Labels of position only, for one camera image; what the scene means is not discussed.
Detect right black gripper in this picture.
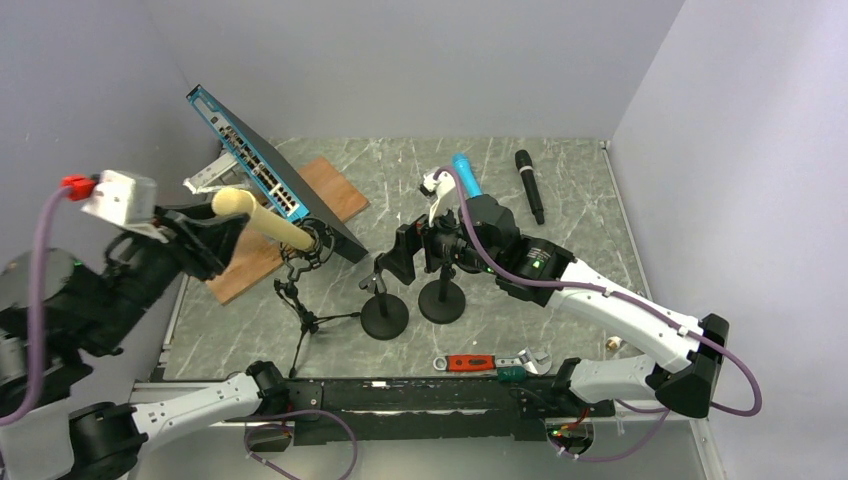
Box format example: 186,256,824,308
378,193,501,284

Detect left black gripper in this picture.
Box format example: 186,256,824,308
81,201,253,351

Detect gold microphone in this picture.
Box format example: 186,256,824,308
211,187,316,252

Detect blue microphone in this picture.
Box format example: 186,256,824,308
452,152,482,197

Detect black microphone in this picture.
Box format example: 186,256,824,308
514,150,545,225

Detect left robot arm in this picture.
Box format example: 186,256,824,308
1,204,289,479

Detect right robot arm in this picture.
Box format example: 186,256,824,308
376,195,730,418

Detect black clip desk stand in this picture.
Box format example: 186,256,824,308
358,253,409,341

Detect wooden board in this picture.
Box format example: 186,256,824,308
205,157,369,305

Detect green clamp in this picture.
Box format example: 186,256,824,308
496,366,528,384

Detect white chrome faucet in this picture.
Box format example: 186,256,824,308
605,336,624,351

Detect metal switch support bracket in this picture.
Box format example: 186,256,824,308
183,150,247,195

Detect black shock mount desk stand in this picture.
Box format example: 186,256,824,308
418,264,466,325

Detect blue network switch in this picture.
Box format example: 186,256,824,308
187,84,367,263

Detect black tripod shock mount stand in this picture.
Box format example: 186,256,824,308
273,217,361,379

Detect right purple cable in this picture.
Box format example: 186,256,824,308
437,166,763,464

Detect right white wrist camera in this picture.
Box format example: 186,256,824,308
421,169,458,227

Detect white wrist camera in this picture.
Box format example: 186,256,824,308
421,169,458,227
81,170,168,243

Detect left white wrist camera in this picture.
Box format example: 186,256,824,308
81,170,168,243

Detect black base frame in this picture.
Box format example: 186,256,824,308
129,376,664,446

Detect red handled adjustable wrench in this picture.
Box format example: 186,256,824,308
432,348,552,376

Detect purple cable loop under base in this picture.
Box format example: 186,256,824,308
243,409,359,480

